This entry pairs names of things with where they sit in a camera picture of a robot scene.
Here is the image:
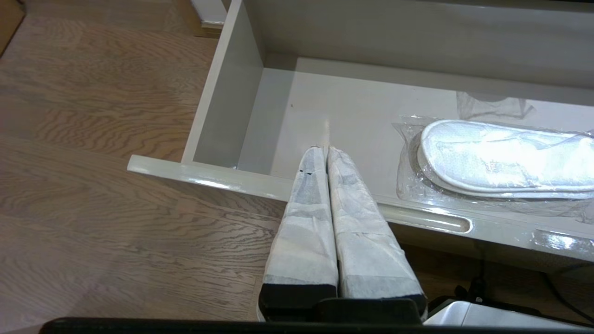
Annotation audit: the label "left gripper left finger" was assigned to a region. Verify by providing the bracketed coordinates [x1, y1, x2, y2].
[258, 146, 339, 321]

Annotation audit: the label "brown wooden furniture piece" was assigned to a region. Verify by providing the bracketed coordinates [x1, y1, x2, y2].
[0, 0, 26, 58]

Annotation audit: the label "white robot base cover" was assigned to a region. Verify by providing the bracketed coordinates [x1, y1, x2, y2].
[425, 301, 594, 331]

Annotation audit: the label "white slippers in plastic bag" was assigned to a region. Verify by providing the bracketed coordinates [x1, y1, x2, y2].
[392, 91, 594, 218]

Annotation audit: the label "white cabinet drawer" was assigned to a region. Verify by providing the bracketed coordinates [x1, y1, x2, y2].
[128, 0, 594, 263]

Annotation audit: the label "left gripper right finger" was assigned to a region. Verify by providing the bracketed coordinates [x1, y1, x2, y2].
[327, 148, 427, 321]

